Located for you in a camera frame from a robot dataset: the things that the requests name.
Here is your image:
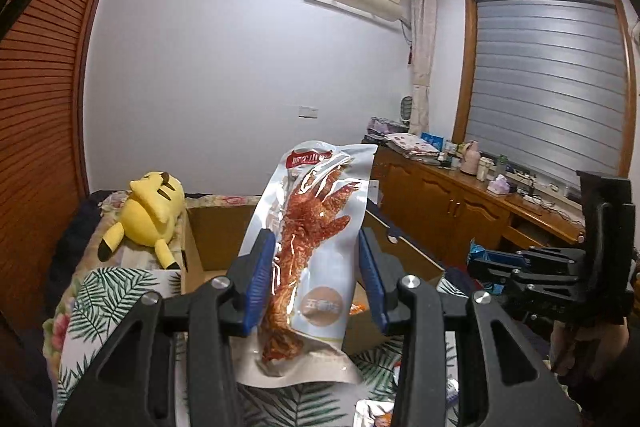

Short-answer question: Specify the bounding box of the blue candy wrapper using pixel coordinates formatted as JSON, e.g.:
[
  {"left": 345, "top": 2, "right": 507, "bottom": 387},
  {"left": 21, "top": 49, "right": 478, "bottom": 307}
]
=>
[{"left": 466, "top": 239, "right": 506, "bottom": 296}]

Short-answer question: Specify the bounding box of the chicken foot snack pouch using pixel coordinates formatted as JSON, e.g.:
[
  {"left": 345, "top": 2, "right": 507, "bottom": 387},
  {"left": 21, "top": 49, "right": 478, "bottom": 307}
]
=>
[{"left": 232, "top": 141, "right": 376, "bottom": 389}]

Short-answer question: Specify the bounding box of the white duck snack pack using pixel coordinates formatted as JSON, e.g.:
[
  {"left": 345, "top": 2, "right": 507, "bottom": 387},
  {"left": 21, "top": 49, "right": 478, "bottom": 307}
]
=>
[{"left": 352, "top": 377, "right": 459, "bottom": 427}]

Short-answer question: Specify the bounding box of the person's right hand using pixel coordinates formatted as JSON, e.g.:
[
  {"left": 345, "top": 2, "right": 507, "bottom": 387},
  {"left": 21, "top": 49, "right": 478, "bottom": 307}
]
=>
[{"left": 549, "top": 320, "right": 629, "bottom": 378}]

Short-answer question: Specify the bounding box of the white power strip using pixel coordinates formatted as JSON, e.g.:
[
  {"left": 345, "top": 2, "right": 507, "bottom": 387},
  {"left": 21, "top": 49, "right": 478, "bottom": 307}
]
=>
[{"left": 506, "top": 194, "right": 550, "bottom": 216}]

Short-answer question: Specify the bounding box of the brown cardboard box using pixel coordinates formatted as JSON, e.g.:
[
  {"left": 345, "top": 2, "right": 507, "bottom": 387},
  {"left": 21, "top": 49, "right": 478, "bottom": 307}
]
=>
[{"left": 181, "top": 197, "right": 444, "bottom": 355}]

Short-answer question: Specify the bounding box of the pink tissue pack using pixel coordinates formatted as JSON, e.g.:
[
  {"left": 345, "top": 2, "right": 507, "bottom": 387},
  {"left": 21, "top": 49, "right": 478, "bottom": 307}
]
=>
[{"left": 487, "top": 174, "right": 511, "bottom": 195}]

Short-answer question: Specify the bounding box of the wooden sideboard cabinet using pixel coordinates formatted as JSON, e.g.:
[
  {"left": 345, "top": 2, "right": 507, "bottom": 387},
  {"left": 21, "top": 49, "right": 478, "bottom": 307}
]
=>
[{"left": 371, "top": 146, "right": 585, "bottom": 269}]

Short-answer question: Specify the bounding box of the pink thermos jug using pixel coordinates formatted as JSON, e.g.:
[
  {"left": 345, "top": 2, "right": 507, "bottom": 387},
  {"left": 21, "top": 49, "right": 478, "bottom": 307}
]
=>
[{"left": 460, "top": 141, "right": 480, "bottom": 176}]

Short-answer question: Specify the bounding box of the yellow Pikachu plush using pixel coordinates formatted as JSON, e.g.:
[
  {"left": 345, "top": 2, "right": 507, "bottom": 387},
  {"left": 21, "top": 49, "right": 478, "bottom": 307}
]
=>
[{"left": 98, "top": 171, "right": 186, "bottom": 270}]

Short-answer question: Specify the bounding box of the grey window blind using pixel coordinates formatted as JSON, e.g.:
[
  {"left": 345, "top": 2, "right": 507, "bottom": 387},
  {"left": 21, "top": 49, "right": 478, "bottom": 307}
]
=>
[{"left": 464, "top": 0, "right": 628, "bottom": 186}]

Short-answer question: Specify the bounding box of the folded floral cloth stack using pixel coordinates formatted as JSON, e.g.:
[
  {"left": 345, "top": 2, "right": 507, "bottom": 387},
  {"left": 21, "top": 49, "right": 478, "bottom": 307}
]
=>
[{"left": 385, "top": 133, "right": 439, "bottom": 158}]

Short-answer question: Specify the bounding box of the small white fan heater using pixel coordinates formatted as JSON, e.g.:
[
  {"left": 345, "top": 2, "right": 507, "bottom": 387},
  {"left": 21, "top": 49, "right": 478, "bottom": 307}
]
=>
[{"left": 400, "top": 95, "right": 413, "bottom": 126}]

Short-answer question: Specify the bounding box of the beige floral curtain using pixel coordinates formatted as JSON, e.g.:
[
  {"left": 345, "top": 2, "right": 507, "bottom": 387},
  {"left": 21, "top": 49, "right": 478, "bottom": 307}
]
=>
[{"left": 409, "top": 0, "right": 437, "bottom": 135}]

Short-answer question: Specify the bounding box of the wooden louvred wardrobe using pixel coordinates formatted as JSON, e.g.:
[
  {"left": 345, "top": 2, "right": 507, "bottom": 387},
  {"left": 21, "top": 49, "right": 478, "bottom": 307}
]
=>
[{"left": 1, "top": 0, "right": 99, "bottom": 332}]

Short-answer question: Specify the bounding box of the white wall switch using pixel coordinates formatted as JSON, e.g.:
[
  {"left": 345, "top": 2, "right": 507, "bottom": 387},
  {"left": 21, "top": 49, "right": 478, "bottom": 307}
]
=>
[{"left": 298, "top": 106, "right": 319, "bottom": 119}]

